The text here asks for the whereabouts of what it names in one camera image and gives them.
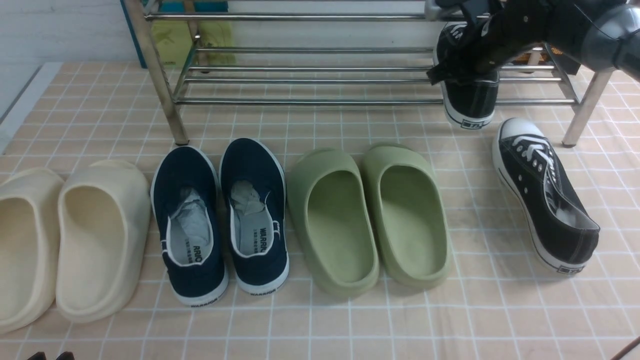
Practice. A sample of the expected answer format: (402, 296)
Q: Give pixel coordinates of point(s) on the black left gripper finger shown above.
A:
(38, 356)

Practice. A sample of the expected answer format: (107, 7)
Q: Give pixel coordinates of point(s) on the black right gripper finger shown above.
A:
(66, 355)

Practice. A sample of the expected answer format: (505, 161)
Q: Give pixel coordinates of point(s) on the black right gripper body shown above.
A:
(495, 32)

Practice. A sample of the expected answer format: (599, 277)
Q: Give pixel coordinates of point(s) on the black canvas sneaker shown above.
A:
(468, 105)
(563, 234)

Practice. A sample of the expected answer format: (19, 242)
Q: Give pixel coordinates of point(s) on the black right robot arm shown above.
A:
(499, 301)

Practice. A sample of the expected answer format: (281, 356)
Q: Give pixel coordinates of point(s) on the metal shoe rack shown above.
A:
(296, 67)

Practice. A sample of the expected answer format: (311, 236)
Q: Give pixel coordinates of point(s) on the teal yellow box behind rack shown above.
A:
(173, 38)

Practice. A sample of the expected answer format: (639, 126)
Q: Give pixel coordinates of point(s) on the right cream foam slipper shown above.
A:
(104, 215)

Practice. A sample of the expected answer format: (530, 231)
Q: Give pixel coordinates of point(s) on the cream foam slipper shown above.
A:
(104, 215)
(29, 245)

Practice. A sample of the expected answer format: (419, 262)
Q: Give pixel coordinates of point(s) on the left cream foam slipper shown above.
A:
(29, 245)

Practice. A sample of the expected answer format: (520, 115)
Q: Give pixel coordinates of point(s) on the right green foam slipper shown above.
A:
(408, 215)

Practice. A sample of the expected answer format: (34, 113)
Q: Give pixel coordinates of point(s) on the green foam slipper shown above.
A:
(328, 210)
(408, 215)

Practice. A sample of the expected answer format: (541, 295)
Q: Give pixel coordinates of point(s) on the left navy canvas sneaker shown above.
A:
(184, 193)

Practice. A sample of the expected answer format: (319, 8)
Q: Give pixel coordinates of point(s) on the navy canvas sneaker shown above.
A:
(254, 191)
(184, 193)

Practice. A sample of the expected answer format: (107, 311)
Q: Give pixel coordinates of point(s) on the left green foam slipper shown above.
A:
(328, 210)

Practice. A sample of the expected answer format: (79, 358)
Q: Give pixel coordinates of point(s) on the right navy canvas sneaker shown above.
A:
(254, 191)

